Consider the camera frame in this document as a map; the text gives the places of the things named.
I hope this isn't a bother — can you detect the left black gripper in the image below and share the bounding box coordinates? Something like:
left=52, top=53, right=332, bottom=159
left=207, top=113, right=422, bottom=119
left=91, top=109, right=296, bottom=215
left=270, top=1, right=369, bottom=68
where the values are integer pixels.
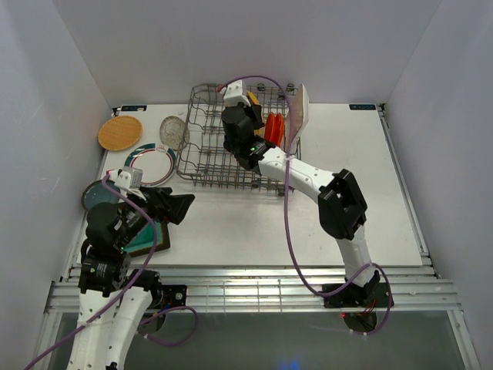
left=115, top=184, right=195, bottom=248

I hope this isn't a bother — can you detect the yellow dotted scalloped plate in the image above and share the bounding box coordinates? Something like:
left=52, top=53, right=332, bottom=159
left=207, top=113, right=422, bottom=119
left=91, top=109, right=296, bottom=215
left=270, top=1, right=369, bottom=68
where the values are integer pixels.
left=246, top=91, right=264, bottom=136

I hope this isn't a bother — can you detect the orange round plate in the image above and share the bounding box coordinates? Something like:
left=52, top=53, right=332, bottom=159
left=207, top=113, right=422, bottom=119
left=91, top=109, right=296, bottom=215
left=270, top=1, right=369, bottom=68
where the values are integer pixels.
left=264, top=113, right=276, bottom=143
left=271, top=113, right=285, bottom=146

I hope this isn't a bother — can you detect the white rectangular plate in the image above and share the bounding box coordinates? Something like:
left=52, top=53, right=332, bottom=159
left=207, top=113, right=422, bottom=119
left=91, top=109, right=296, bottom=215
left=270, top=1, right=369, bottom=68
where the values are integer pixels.
left=283, top=84, right=309, bottom=154

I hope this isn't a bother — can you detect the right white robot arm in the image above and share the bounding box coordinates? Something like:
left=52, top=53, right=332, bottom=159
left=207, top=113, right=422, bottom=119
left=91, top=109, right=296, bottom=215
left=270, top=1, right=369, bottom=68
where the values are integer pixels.
left=221, top=103, right=380, bottom=308

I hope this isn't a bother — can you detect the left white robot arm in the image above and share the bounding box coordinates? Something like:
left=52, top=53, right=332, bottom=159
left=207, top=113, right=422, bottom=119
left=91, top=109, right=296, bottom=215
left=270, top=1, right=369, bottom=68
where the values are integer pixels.
left=67, top=187, right=195, bottom=369

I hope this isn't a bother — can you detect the white plate green rim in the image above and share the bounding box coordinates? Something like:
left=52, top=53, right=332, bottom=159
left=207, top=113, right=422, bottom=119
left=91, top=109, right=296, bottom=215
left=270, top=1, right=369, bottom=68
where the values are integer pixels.
left=124, top=143, right=176, bottom=187

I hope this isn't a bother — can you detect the teal square brown-rimmed plate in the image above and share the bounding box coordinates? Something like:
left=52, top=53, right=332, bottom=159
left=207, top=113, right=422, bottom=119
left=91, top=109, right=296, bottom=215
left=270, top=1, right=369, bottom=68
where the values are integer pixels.
left=125, top=215, right=172, bottom=258

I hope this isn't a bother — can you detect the speckled beige small plate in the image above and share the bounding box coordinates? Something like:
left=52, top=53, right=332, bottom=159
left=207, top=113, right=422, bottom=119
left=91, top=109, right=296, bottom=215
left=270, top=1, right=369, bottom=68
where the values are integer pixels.
left=159, top=116, right=189, bottom=151

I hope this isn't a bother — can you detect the dark teal round plate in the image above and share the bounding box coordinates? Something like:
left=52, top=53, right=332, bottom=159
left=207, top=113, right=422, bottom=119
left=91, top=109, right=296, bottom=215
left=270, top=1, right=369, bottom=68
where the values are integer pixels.
left=81, top=180, right=119, bottom=211

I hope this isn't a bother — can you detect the woven bamboo round plate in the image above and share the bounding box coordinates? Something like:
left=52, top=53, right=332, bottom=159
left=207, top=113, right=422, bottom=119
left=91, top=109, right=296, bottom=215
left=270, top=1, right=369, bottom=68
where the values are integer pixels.
left=97, top=116, right=143, bottom=151

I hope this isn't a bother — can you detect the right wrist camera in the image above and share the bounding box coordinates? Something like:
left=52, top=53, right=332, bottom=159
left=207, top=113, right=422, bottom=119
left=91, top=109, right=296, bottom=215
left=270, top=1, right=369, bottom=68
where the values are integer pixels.
left=217, top=79, right=251, bottom=107

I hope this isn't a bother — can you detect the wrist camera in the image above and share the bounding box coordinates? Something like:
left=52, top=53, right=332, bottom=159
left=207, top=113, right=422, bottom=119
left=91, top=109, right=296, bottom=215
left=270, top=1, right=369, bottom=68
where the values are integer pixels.
left=217, top=79, right=251, bottom=107
left=106, top=166, right=146, bottom=200

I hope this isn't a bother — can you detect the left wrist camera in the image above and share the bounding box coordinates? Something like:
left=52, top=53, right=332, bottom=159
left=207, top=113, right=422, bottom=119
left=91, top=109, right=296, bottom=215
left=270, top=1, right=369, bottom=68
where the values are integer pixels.
left=106, top=166, right=146, bottom=200

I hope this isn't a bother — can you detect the grey wire dish rack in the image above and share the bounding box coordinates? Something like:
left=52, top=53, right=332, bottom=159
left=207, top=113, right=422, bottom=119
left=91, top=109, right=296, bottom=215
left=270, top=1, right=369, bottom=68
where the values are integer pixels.
left=176, top=84, right=284, bottom=197

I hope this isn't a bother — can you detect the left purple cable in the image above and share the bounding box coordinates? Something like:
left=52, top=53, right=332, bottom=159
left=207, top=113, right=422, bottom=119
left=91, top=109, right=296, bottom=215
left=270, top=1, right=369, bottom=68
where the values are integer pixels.
left=22, top=173, right=200, bottom=370

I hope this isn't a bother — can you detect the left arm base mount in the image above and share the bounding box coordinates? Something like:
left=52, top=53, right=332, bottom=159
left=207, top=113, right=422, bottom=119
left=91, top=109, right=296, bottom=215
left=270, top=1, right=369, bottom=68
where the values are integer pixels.
left=148, top=284, right=188, bottom=310

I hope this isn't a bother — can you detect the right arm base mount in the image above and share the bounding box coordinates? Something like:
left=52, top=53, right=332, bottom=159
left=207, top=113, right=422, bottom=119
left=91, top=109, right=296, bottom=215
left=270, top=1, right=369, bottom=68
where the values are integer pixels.
left=323, top=282, right=394, bottom=308

